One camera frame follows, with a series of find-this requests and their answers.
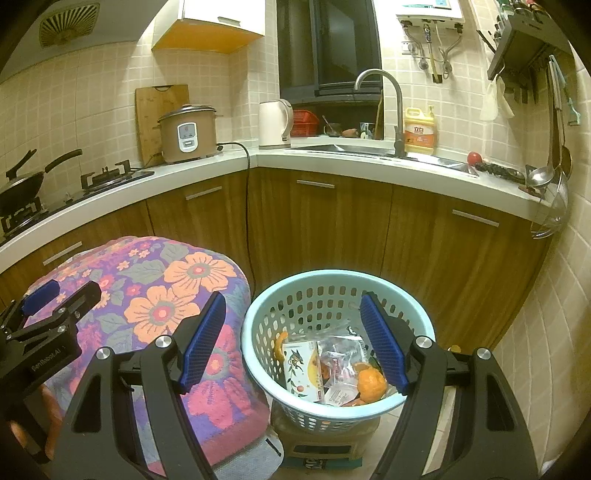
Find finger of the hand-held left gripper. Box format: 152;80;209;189
7;281;101;344
0;278;61;335

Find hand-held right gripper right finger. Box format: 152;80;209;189
360;292;541;480

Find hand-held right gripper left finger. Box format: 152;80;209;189
52;292;227;480

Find clear plastic bag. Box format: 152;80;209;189
318;333;370;407

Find light blue plastic basket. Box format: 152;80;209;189
241;270;435;432

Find person's left hand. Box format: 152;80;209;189
11;385;64;444

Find floral tablecloth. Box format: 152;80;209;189
21;235;282;480

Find white printed paper carton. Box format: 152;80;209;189
283;340;324;403

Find black wok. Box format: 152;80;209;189
0;148;84;217

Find wooden kitchen base cabinet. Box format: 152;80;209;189
0;166;552;352

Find cardboard box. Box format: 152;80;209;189
270;401;382;472

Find black gas stove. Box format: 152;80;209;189
0;159;155;245

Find beige rice cooker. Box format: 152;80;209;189
157;104;223;164

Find steel sink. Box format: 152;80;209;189
286;144;480;178

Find wooden cutting board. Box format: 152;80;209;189
135;84;190;168

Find dark scrubbing pad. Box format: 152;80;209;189
478;161;527;184

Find yellow dish soap bottle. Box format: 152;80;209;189
403;105;437;155

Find metal ladle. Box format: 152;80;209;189
526;55;563;188

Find metal faucet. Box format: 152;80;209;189
353;68;408;158

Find white electric kettle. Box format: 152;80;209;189
257;99;294;150

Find red plastic basket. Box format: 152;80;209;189
292;110;320;137

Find metal water pipes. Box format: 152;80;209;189
402;21;464;85

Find teal hanging utensil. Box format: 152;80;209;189
549;55;580;126

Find dark window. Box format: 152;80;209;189
276;0;384;100

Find white water heater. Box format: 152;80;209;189
394;0;465;28

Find black utensil handle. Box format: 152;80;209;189
6;148;38;181

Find black power cable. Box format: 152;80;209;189
216;142;259;296

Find metal wire strainer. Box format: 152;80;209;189
530;175;570;240

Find round wall vent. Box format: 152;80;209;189
38;4;101;48

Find white orange wall cabinet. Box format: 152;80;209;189
151;0;266;54

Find dark wall rack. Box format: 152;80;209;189
487;9;573;104

